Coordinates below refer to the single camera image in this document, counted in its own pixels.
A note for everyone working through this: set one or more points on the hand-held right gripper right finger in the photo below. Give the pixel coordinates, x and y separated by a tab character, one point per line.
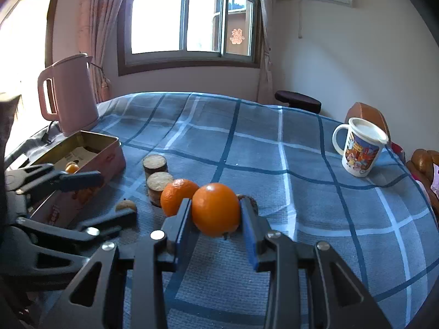
248	233

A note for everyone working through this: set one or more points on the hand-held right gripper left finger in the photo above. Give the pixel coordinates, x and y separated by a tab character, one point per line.
181	233

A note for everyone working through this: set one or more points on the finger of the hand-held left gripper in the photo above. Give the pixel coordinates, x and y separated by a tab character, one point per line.
84	180
113	220

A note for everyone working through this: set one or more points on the orange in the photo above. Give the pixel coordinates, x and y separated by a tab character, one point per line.
215	209
72	168
176	195

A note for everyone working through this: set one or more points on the small tan round fruit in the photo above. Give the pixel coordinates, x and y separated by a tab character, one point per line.
126	206

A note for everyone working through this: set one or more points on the pink tin box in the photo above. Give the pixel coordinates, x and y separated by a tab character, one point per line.
106	162

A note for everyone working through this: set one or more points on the short sugarcane piece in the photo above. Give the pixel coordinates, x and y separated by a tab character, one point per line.
154	166
157	186

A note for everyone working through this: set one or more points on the printed paper liner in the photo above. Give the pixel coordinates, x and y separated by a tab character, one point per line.
79	152

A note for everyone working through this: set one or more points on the blue plaid tablecloth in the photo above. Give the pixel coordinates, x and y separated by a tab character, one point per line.
274	185

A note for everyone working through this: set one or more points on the pink electric kettle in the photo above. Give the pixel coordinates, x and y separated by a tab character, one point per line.
73	99

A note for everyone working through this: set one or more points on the white printed mug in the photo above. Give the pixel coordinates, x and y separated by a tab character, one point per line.
360	150

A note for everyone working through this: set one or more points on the dark round stool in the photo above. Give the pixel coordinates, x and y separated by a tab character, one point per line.
298	99

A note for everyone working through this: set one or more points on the pink curtain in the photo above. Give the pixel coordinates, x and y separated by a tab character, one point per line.
265	58
99	24

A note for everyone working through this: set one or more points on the red cloth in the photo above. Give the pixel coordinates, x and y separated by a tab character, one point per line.
398	150

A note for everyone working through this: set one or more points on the sliding glass window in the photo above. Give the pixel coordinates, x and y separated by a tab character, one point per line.
154	13

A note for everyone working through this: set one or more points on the brown leather sofa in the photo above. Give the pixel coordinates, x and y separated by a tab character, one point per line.
423	161

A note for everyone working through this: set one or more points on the pink cloth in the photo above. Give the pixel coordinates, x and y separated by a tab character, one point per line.
435	178

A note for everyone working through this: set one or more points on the red window sticker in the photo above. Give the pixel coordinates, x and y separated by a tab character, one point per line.
236	36

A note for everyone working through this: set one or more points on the white air conditioner pipe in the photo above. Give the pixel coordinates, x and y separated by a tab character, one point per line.
300	20

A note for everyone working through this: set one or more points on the wooden balcony door frame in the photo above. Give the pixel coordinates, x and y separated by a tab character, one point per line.
51	24

